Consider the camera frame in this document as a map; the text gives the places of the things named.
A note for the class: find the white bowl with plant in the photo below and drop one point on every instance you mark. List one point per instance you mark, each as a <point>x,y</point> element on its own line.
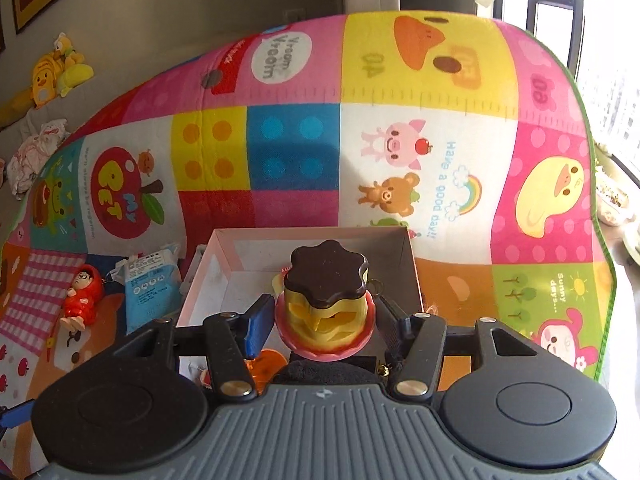
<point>613,204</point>

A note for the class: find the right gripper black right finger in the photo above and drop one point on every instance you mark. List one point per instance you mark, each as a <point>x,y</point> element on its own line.
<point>414,350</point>

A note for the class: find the yellow duck plush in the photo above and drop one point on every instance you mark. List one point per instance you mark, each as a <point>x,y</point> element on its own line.
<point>44,79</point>

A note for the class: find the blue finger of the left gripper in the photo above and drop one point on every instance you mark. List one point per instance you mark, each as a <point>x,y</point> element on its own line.
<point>16,416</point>

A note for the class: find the pudding cup toy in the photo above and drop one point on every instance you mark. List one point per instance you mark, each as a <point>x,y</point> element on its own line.
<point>324,312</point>

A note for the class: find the red hooded doll figure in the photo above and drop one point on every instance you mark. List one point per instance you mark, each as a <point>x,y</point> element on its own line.
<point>82,298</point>

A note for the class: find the black plush toy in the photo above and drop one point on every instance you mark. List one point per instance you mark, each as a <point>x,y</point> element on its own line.
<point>357,370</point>

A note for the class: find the pink cardboard box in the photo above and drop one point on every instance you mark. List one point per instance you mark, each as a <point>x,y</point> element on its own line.
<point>238,266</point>

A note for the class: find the white pink crumpled cloth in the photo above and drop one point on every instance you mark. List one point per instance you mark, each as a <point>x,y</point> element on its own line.
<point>25,165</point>

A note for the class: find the colourful cartoon play mat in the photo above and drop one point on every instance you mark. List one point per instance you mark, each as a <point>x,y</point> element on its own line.
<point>466,131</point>

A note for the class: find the orange pumpkin shell toy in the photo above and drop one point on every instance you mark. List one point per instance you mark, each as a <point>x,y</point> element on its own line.
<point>265,366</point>

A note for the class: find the yellow green plush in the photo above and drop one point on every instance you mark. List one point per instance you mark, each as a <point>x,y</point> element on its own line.
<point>74,70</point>

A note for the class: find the blue tissue pack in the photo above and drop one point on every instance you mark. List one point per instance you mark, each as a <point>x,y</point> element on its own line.
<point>152,285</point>

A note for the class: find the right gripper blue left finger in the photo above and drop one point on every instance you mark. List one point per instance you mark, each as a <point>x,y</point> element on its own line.
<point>231,339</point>

